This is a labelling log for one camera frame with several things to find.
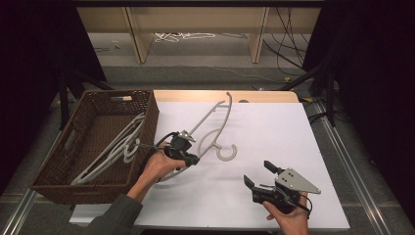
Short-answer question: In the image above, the white table board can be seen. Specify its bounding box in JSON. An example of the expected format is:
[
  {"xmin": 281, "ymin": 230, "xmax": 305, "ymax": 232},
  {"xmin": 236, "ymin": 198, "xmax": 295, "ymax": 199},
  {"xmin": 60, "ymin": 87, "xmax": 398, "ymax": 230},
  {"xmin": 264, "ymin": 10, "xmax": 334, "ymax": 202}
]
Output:
[{"xmin": 69, "ymin": 101, "xmax": 350, "ymax": 231}]

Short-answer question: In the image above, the white coiled floor cable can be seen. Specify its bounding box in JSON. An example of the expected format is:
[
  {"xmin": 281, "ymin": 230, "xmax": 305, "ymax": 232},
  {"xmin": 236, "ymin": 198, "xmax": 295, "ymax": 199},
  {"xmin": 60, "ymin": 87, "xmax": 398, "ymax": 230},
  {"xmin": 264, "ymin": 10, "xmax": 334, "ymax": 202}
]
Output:
[{"xmin": 154, "ymin": 31, "xmax": 217, "ymax": 44}]

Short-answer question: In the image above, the person's right hand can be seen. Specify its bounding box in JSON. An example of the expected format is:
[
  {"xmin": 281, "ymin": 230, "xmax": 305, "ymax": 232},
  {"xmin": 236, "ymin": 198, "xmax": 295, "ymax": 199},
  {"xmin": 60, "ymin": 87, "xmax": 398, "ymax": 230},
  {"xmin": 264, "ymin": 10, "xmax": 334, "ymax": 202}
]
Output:
[{"xmin": 262, "ymin": 192, "xmax": 311, "ymax": 235}]

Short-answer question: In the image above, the black curtain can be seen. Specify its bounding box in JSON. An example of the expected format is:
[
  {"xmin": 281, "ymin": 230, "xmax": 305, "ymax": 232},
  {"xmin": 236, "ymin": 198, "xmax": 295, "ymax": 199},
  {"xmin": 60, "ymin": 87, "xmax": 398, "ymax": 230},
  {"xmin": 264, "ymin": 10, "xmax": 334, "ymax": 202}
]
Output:
[
  {"xmin": 302, "ymin": 0, "xmax": 415, "ymax": 226},
  {"xmin": 0, "ymin": 0, "xmax": 108, "ymax": 197}
]

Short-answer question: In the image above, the bundle of black cables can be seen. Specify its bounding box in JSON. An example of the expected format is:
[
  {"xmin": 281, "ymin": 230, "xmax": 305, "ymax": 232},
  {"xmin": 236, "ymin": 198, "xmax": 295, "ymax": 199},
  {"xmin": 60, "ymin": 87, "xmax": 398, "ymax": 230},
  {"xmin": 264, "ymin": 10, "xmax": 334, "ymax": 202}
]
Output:
[{"xmin": 263, "ymin": 7, "xmax": 311, "ymax": 76}]

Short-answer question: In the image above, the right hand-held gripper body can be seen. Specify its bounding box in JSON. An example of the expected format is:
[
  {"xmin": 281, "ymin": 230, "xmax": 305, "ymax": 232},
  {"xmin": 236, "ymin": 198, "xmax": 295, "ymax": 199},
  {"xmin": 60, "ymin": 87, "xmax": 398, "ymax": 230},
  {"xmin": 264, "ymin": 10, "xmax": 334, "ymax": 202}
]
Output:
[{"xmin": 251, "ymin": 166, "xmax": 322, "ymax": 215}]

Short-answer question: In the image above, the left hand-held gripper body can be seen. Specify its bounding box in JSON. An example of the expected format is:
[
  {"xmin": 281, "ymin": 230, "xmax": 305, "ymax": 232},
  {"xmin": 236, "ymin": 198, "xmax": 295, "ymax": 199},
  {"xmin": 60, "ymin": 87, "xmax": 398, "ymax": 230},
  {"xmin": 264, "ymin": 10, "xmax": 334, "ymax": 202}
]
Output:
[{"xmin": 163, "ymin": 129, "xmax": 197, "ymax": 165}]

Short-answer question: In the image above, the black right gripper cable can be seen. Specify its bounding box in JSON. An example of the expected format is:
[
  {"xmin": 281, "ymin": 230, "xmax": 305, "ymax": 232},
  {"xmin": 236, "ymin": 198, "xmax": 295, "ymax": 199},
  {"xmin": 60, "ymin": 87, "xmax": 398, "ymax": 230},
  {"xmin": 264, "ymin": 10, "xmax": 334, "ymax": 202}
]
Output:
[{"xmin": 260, "ymin": 183, "xmax": 313, "ymax": 218}]

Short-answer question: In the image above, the grey plastic clothes hanger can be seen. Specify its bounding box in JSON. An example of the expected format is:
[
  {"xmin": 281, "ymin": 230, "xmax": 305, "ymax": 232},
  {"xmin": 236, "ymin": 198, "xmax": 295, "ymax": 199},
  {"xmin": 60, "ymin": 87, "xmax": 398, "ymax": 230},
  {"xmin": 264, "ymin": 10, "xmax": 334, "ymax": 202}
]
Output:
[
  {"xmin": 76, "ymin": 117, "xmax": 145, "ymax": 186},
  {"xmin": 70, "ymin": 112, "xmax": 147, "ymax": 186},
  {"xmin": 160, "ymin": 91, "xmax": 239, "ymax": 183}
]

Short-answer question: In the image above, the black tripod stand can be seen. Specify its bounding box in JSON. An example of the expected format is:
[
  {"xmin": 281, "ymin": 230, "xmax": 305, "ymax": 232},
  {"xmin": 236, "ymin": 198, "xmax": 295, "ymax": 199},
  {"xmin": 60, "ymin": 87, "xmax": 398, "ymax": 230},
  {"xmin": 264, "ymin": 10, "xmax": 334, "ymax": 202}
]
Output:
[
  {"xmin": 58, "ymin": 69, "xmax": 115, "ymax": 131},
  {"xmin": 279, "ymin": 63, "xmax": 338, "ymax": 127}
]

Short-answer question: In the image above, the light wooden shelf unit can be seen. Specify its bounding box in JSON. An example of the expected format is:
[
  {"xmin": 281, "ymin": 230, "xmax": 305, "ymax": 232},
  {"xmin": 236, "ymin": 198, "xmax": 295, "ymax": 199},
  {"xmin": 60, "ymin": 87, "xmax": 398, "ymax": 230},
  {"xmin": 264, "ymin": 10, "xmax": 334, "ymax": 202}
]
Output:
[{"xmin": 77, "ymin": 7, "xmax": 322, "ymax": 65}]

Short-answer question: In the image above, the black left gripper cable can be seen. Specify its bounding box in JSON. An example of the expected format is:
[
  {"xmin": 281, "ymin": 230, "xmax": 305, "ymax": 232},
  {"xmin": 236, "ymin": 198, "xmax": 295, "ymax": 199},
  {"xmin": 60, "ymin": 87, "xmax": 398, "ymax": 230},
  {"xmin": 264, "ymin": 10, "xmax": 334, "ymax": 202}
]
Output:
[{"xmin": 139, "ymin": 131, "xmax": 180, "ymax": 177}]

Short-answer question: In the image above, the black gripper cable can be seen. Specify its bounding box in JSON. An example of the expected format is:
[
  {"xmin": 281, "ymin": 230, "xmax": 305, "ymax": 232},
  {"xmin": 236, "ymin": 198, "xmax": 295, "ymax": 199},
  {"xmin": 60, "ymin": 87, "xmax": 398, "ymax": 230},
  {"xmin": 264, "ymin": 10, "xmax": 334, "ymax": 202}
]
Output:
[
  {"xmin": 260, "ymin": 183, "xmax": 313, "ymax": 218},
  {"xmin": 139, "ymin": 131, "xmax": 180, "ymax": 177}
]

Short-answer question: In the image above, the brown wicker basket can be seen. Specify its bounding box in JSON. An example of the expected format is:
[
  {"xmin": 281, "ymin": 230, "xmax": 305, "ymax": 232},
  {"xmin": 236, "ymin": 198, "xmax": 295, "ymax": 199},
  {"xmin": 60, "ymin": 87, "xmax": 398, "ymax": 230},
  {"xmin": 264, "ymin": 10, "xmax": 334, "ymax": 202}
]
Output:
[{"xmin": 29, "ymin": 89, "xmax": 161, "ymax": 206}]

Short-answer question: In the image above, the aluminium floor rail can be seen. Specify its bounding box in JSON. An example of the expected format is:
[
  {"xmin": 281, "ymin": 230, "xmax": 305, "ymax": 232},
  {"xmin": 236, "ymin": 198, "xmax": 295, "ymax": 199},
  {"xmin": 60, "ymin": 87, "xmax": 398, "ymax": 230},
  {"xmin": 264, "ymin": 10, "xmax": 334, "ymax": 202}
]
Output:
[
  {"xmin": 0, "ymin": 130, "xmax": 63, "ymax": 235},
  {"xmin": 312, "ymin": 100, "xmax": 391, "ymax": 235}
]

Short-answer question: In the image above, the person's left hand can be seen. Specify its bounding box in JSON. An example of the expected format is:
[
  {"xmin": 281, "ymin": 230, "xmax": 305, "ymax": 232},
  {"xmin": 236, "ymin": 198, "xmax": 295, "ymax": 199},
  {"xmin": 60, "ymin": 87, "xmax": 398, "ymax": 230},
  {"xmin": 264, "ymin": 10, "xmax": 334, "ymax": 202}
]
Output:
[{"xmin": 140, "ymin": 141, "xmax": 188, "ymax": 186}]

